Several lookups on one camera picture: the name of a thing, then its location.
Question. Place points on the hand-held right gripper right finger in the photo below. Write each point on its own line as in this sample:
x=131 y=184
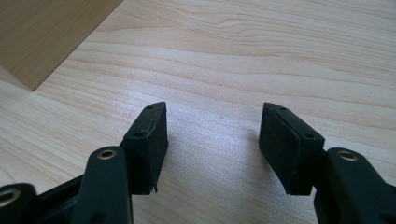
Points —
x=289 y=155

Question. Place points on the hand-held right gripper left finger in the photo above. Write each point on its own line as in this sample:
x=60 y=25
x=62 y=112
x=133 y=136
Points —
x=146 y=155

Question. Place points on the wooden box with glass lid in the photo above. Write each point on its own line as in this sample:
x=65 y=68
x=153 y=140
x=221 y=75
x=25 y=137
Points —
x=40 y=34

